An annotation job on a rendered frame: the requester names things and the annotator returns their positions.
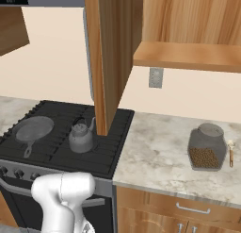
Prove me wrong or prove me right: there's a black stove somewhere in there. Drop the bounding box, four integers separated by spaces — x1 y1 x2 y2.
0 99 136 233

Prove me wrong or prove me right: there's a grey frying pan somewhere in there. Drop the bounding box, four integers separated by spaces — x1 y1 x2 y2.
11 115 56 158

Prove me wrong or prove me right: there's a wooden base cabinet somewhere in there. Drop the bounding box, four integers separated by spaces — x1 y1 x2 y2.
0 191 19 229

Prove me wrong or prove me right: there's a grey kettle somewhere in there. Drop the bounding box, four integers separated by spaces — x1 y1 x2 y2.
68 116 97 154

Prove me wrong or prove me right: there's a wooden drawer front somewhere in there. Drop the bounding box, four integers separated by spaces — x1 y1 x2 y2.
116 185 241 225

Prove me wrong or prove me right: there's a glass jar with brown contents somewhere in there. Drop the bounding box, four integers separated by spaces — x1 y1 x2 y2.
186 122 228 172

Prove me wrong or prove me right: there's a wooden base cupboard door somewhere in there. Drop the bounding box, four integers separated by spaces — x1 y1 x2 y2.
116 206 189 233
187 220 241 233

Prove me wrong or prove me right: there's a black oven door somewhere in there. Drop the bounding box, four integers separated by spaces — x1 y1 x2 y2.
0 175 115 233

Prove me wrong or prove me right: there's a grey wall outlet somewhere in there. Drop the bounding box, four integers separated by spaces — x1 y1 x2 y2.
148 66 165 90

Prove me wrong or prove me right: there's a wooden wall cabinet door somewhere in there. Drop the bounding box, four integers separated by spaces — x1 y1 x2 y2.
84 0 144 137

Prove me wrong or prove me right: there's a grey cabinet door handle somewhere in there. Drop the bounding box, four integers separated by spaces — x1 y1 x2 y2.
82 8 96 102

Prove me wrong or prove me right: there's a wooden wall cabinet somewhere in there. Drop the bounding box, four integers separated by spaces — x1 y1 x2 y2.
133 0 241 75
0 6 31 58

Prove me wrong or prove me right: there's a wooden-handled spoon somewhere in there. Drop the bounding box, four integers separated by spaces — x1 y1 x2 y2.
227 139 236 169

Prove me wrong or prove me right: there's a silver drawer handle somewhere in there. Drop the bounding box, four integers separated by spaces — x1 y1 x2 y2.
175 201 212 215

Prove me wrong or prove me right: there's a silver oven door handle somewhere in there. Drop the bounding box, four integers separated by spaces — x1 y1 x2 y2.
0 177 106 208

